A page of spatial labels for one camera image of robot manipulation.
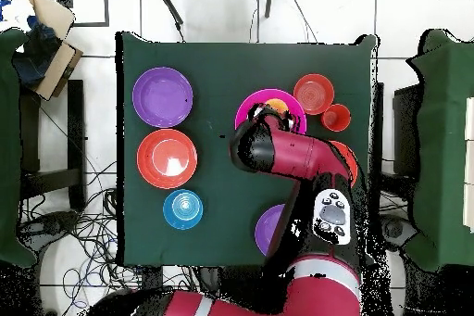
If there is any dark floor frame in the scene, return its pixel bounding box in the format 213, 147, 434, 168
55, 0, 110, 28

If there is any tangle of black cables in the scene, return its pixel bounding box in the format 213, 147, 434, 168
21, 159, 201, 316

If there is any green covered side table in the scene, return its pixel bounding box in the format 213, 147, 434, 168
403, 29, 474, 272
0, 28, 38, 268

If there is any orange cup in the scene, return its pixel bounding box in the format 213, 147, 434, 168
320, 103, 352, 133

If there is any black pedestal leg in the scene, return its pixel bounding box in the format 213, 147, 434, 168
379, 214, 418, 252
18, 210, 81, 246

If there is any purple bowl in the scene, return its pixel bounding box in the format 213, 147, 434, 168
131, 66, 194, 129
254, 203, 287, 257

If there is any dark green tablecloth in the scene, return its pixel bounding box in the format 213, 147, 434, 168
116, 31, 379, 268

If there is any stack of white boxes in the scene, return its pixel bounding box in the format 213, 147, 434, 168
464, 96, 474, 234

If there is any large pink bowl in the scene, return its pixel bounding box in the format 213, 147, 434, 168
233, 88, 308, 135

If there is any yellow cup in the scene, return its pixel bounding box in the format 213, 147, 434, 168
264, 97, 289, 114

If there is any blue bowl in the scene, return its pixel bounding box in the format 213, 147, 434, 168
162, 188, 205, 231

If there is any dark blue cloth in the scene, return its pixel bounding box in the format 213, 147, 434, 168
12, 15, 62, 87

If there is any black side stand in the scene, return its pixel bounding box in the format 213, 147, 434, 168
392, 83, 421, 176

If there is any black power adapter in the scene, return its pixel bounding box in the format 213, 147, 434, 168
142, 265, 164, 291

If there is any small orange bowl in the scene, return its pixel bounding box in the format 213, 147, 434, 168
293, 73, 335, 116

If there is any large orange bowl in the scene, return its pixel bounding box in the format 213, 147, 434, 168
136, 128, 199, 190
329, 140, 359, 187

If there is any black bench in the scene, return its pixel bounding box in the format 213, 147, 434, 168
19, 79, 87, 213

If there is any cardboard box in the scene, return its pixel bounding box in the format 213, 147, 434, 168
10, 0, 84, 101

